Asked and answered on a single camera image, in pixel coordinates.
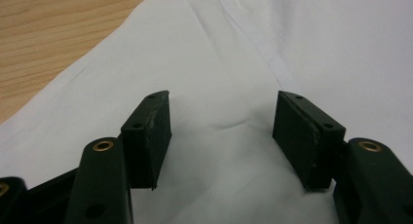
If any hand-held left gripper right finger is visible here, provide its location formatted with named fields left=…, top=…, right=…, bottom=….
left=272, top=90, right=347, bottom=190

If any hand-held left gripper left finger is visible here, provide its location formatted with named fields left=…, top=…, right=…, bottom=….
left=120, top=90, right=172, bottom=190

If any white collared shirt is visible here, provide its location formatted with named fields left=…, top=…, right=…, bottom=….
left=0, top=0, right=413, bottom=224

